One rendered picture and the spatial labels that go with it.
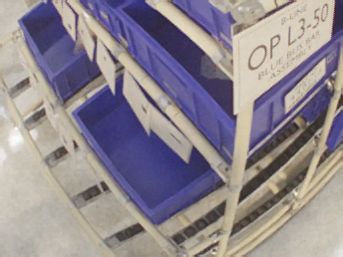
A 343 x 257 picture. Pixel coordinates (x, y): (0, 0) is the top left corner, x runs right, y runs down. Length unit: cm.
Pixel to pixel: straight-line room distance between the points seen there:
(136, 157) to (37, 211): 92
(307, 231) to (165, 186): 95
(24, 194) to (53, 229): 23
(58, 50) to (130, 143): 45
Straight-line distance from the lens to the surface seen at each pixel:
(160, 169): 171
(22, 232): 252
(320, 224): 247
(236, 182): 132
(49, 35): 204
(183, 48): 149
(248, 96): 100
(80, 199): 204
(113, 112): 180
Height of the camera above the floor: 228
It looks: 61 degrees down
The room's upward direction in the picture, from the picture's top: 5 degrees counter-clockwise
